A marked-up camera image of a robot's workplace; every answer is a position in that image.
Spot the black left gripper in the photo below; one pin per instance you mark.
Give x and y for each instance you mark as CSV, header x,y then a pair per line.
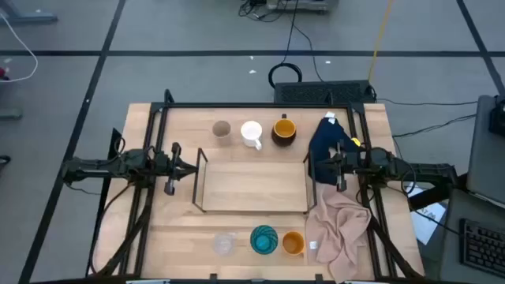
x,y
173,173

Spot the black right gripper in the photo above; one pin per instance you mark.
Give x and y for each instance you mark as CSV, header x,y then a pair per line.
x,y
342,169

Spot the beige paper cup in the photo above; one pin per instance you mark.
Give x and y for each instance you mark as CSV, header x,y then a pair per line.
x,y
221,130

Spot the white ceramic mug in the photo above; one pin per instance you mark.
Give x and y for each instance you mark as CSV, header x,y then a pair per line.
x,y
252,134

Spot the clear plastic cup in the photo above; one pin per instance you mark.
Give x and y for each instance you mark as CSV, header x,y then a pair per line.
x,y
224,242

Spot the orange plastic cup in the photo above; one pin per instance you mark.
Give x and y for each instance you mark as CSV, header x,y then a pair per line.
x,y
293,243

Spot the teal swirled bowl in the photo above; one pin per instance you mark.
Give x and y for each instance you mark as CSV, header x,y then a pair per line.
x,y
263,239

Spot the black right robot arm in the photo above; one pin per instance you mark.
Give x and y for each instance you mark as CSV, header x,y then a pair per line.
x,y
414,169

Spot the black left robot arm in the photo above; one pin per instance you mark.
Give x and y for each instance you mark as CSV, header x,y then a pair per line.
x,y
98,167

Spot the navy blue cloth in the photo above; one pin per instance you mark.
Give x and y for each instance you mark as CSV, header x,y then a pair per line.
x,y
327,138

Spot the small yellow tag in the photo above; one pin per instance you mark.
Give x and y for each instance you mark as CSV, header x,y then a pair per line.
x,y
356,142

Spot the brown mug with yellow inside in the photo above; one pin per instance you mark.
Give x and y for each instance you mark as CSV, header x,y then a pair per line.
x,y
284,132

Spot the pale pink cloth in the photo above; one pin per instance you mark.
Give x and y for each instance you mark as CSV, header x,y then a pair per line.
x,y
335,229

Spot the black vented computer case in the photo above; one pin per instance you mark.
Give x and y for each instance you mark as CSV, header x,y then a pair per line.
x,y
323,92

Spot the white paper sheet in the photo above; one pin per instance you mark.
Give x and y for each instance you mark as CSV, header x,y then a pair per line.
x,y
428,225

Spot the grey desk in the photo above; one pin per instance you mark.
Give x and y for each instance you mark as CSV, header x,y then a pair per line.
x,y
451,236

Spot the grey laptop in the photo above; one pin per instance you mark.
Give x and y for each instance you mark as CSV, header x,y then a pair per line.
x,y
483,158

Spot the equipment cart base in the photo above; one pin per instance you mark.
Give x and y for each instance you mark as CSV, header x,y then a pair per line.
x,y
300,4

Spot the black keyboard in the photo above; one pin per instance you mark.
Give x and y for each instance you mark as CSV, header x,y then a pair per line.
x,y
483,246

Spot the grey table leg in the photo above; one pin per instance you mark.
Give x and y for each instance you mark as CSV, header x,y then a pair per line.
x,y
23,16

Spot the wooden shelf with black frame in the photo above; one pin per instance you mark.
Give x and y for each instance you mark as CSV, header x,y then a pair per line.
x,y
252,185

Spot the black aluminium rig frame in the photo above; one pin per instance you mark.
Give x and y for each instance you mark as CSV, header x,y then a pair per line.
x,y
256,105

